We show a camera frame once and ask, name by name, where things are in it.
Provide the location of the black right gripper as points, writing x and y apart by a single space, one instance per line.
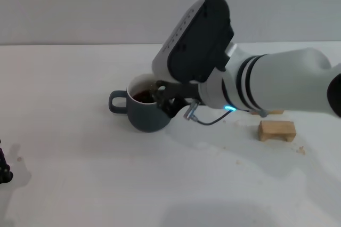
187 89

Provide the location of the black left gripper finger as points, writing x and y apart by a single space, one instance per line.
4 173

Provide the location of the dark grey ceramic cup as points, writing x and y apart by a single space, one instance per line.
145 117

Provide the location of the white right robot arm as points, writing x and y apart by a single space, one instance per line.
266 80

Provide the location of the light wooden block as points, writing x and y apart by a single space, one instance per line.
267 129

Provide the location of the dark orange wooden block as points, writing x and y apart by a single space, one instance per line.
277 112

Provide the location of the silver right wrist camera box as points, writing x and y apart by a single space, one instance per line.
191 40

